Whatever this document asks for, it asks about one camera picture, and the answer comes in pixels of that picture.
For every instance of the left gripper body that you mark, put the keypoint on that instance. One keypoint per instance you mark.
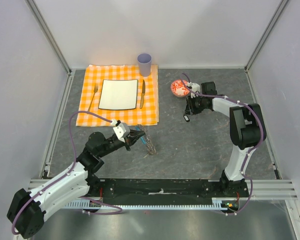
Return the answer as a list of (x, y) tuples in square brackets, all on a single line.
[(119, 144)]

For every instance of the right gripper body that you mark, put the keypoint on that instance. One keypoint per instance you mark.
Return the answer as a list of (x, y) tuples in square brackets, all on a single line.
[(196, 104)]

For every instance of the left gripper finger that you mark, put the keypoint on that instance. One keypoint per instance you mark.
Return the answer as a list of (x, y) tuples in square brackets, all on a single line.
[(136, 133), (132, 140)]

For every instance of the black key tag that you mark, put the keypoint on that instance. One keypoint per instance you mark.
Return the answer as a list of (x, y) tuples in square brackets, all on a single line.
[(186, 118)]

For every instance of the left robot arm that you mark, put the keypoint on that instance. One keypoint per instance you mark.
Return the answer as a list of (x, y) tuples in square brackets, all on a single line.
[(29, 210)]

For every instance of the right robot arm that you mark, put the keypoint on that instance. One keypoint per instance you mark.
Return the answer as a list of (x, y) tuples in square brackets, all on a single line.
[(246, 129)]

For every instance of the red patterned bowl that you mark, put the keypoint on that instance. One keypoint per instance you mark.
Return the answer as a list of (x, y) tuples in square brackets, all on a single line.
[(178, 89)]

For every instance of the orange checkered cloth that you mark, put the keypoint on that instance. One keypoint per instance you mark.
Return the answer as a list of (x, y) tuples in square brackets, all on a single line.
[(147, 116)]

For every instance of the white square plate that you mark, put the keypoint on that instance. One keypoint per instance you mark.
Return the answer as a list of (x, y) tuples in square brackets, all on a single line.
[(117, 95)]

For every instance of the gold knife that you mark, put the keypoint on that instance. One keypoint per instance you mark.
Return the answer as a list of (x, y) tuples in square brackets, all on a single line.
[(143, 91)]

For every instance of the gold fork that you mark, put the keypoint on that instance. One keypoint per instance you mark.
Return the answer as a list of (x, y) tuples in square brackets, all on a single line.
[(95, 90)]

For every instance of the lilac plastic cup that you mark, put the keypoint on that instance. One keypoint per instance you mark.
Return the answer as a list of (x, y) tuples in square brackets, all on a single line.
[(144, 63)]

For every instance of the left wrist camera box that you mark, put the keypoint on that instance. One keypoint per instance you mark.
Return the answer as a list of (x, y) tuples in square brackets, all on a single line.
[(120, 129)]

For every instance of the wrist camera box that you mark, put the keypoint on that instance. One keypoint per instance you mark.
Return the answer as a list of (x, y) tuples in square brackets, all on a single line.
[(194, 88), (120, 129)]

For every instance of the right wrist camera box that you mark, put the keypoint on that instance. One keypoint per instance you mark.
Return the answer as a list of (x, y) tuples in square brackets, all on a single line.
[(194, 88)]

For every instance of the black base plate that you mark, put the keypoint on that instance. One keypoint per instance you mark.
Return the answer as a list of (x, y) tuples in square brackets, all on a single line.
[(113, 188)]

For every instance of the slotted cable duct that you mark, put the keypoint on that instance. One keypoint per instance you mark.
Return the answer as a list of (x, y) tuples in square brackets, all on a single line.
[(85, 204)]

